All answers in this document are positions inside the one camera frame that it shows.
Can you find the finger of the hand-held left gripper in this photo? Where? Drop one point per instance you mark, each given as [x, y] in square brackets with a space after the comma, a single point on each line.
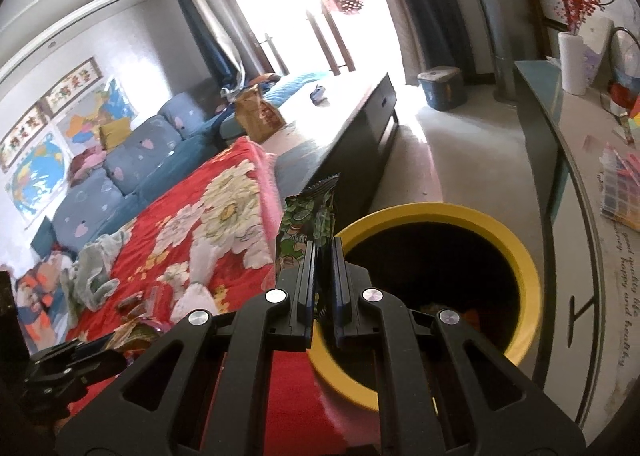
[85, 366]

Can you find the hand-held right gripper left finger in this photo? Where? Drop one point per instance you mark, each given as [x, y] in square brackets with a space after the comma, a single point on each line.
[305, 286]

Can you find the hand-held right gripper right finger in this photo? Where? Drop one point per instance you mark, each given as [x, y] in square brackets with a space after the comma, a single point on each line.
[340, 286]

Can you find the purple foil candy wrapper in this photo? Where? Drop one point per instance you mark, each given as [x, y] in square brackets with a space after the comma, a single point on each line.
[135, 333]

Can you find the green snack wrapper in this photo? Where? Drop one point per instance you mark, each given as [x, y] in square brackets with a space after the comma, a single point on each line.
[305, 221]

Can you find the dark snack wrapper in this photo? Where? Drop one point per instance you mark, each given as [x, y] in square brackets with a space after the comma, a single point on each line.
[131, 305]

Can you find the yellow rimmed trash bin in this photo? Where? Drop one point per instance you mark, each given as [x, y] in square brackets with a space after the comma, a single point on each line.
[522, 311]

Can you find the grey green crumpled cloth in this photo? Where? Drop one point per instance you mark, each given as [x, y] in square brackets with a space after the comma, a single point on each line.
[95, 261]

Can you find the world map poster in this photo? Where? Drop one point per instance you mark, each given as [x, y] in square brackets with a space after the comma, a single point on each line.
[37, 180]

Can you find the red floral blanket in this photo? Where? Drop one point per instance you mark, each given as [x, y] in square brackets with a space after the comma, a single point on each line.
[150, 231]

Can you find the dark coffee table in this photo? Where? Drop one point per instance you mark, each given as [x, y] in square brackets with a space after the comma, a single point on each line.
[340, 135]

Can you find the pile of clothes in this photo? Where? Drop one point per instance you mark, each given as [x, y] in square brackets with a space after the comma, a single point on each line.
[87, 163]

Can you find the brown paper bag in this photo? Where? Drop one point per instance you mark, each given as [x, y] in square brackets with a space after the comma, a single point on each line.
[257, 115]

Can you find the framed calligraphy picture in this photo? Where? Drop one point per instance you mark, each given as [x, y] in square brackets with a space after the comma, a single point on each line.
[72, 84]
[22, 135]

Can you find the small dark blue object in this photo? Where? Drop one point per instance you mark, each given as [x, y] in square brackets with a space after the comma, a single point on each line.
[318, 94]

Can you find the yellow pillow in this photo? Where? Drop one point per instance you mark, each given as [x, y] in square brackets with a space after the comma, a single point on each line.
[115, 133]

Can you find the blue sofa with heart print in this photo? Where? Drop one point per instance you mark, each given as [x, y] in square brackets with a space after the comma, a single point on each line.
[145, 145]

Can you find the blue storage box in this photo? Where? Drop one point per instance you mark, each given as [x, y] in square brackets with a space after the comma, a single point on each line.
[442, 90]

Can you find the country map poster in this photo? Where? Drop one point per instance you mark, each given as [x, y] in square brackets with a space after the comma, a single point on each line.
[100, 105]

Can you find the glass topped television cabinet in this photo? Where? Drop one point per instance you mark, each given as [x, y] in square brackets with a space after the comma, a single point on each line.
[565, 186]

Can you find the dark blue curtain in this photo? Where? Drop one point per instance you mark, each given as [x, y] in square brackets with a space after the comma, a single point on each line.
[210, 45]

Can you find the grey curtain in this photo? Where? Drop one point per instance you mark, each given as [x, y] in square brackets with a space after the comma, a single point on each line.
[440, 10]

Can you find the colourful plastic box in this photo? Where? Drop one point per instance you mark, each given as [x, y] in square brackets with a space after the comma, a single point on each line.
[620, 186]

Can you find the silver standing air conditioner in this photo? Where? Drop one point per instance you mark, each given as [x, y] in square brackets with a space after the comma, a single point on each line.
[500, 25]

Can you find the white paper towel roll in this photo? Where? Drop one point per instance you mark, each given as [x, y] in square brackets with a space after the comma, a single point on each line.
[572, 65]

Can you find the red book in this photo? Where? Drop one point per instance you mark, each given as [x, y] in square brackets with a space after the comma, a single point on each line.
[625, 98]

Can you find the small round fan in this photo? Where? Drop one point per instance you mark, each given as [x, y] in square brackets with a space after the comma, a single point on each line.
[627, 55]

